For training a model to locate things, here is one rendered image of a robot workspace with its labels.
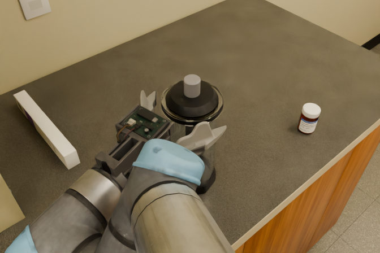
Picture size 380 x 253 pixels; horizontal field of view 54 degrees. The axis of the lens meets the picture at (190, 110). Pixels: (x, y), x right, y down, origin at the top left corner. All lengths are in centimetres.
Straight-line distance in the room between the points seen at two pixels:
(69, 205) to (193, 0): 100
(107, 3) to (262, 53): 49
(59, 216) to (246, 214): 39
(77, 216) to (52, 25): 70
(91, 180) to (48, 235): 8
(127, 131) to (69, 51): 65
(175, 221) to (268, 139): 61
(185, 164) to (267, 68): 75
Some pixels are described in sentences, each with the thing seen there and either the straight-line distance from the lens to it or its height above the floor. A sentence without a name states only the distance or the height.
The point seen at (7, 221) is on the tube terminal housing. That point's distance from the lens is 81.
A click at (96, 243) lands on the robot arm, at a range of 48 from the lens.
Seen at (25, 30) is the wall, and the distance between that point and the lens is 108.
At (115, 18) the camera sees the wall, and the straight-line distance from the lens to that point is 119.
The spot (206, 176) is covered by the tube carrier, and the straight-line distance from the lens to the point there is 75.
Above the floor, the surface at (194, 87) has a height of 120.
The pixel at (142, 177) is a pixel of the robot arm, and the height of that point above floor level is 128.
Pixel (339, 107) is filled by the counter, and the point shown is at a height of 94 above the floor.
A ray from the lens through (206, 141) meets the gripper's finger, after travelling 59.
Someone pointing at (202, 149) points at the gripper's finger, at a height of 114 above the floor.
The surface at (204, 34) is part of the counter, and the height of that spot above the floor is 94.
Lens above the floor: 159
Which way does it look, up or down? 44 degrees down
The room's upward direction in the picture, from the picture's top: straight up
